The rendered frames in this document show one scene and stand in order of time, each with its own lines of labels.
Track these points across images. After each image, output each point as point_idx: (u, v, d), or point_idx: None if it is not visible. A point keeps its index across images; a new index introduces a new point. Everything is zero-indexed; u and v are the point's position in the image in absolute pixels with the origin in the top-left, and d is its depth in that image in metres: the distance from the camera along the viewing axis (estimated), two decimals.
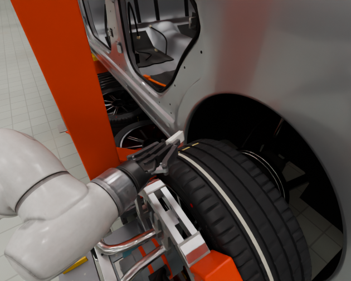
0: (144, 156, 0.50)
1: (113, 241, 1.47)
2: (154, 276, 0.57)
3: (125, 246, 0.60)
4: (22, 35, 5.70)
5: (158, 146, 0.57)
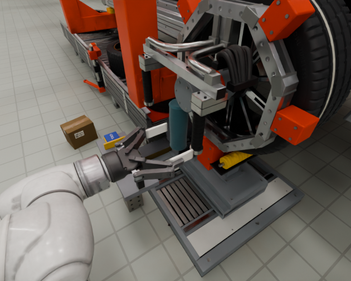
0: (132, 148, 0.54)
1: (141, 153, 1.53)
2: (217, 61, 0.64)
3: (188, 43, 0.67)
4: (30, 14, 5.76)
5: (139, 131, 0.61)
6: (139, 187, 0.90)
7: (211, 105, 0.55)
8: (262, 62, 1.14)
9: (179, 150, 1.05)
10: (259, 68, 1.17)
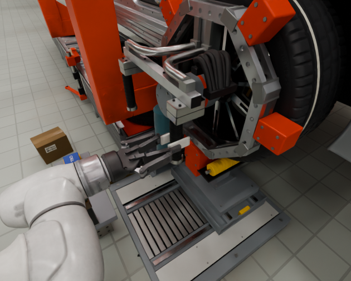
0: (133, 150, 0.54)
1: None
2: (196, 66, 0.60)
3: (167, 47, 0.63)
4: None
5: (152, 137, 0.59)
6: None
7: (188, 113, 0.52)
8: None
9: None
10: None
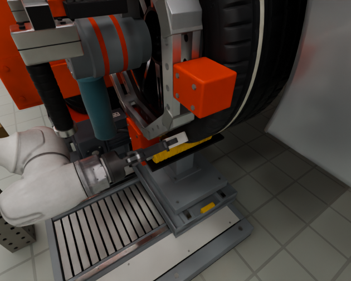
0: None
1: None
2: None
3: None
4: None
5: None
6: None
7: (43, 44, 0.32)
8: None
9: (104, 139, 0.81)
10: None
